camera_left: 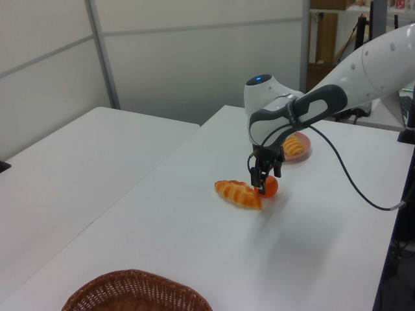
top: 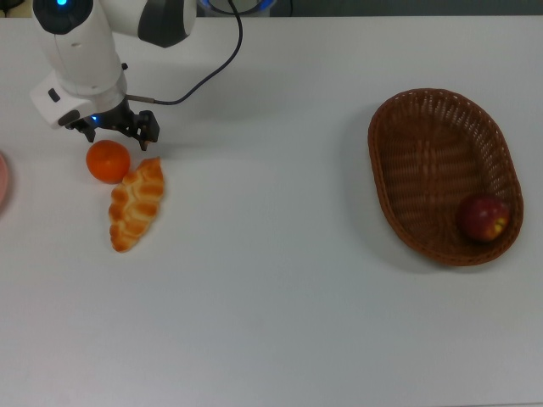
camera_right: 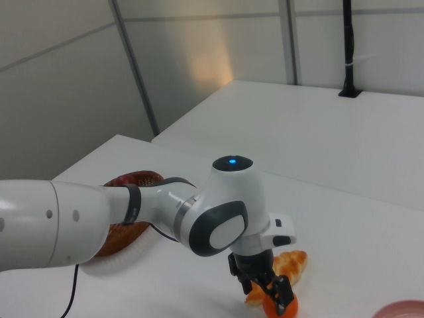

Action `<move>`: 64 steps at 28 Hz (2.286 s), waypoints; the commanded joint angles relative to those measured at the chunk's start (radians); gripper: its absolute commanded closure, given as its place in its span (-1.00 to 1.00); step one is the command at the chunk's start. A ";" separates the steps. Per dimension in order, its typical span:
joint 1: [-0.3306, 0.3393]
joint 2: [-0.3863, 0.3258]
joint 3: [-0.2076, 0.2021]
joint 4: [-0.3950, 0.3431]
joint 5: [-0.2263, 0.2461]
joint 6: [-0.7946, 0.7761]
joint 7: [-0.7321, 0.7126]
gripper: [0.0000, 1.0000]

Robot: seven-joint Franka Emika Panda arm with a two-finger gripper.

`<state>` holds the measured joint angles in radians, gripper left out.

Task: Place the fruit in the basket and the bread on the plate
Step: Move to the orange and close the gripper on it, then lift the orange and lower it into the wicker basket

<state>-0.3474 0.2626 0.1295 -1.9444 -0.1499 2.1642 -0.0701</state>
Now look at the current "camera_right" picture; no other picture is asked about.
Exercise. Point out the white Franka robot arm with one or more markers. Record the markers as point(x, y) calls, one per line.
point(232, 198)

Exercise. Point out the brown woven basket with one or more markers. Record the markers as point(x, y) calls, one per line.
point(119, 238)

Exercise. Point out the pink plate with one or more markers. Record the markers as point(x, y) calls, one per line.
point(401, 309)

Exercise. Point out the orange toy mandarin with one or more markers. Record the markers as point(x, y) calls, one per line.
point(292, 308)

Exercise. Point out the braided toy bread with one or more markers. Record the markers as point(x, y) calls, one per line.
point(295, 263)

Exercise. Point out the grey metal partition post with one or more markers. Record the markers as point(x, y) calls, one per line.
point(292, 39)
point(136, 66)

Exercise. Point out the black pole with clamp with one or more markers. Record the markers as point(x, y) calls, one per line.
point(348, 49)

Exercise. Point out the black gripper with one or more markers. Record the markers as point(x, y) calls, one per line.
point(255, 266)

